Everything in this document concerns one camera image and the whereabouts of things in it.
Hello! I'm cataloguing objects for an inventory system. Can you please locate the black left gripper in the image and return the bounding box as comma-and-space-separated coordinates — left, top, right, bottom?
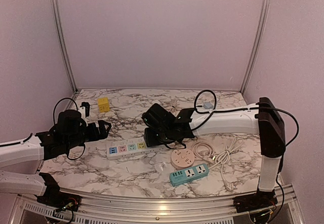
64, 120, 111, 151

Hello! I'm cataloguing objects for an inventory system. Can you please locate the white multicolour power strip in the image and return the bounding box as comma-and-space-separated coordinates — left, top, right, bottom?
106, 138, 169, 160

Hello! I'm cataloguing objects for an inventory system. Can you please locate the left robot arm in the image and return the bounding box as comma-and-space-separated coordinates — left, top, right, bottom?
1, 108, 111, 206

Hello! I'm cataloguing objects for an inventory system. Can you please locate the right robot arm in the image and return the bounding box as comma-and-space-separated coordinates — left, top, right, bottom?
142, 97, 296, 208

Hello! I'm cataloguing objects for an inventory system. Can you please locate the yellow cube power socket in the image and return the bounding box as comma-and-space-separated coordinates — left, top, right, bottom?
97, 97, 110, 113

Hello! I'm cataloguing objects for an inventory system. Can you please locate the pink round power socket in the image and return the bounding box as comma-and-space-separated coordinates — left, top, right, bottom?
171, 148, 195, 170

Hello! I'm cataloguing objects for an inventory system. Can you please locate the light blue USB charger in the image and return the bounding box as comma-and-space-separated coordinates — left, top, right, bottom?
203, 102, 214, 109

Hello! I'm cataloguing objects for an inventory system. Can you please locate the teal power strip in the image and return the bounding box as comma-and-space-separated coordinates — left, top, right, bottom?
169, 163, 209, 186

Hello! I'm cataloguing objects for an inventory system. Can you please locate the pink coiled USB cable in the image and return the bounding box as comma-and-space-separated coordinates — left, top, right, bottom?
167, 103, 179, 116

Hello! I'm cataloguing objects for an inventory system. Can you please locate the white teal strip cable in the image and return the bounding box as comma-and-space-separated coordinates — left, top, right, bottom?
209, 136, 245, 192

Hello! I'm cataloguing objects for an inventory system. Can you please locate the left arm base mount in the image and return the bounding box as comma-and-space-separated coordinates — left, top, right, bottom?
37, 173, 80, 211

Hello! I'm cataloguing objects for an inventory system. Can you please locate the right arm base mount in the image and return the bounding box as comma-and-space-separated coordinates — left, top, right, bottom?
233, 190, 278, 213

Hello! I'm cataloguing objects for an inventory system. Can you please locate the aluminium front rail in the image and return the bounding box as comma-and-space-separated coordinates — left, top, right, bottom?
7, 184, 305, 223

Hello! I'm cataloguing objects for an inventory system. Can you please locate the left aluminium frame post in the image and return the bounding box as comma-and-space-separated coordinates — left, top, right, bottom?
51, 0, 78, 94

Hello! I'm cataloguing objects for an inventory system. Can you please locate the aluminium frame post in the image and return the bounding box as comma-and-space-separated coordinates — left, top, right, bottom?
51, 0, 78, 94
240, 0, 271, 95

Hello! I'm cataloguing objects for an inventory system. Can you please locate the right aluminium frame post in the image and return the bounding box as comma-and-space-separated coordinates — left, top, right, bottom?
240, 0, 271, 95

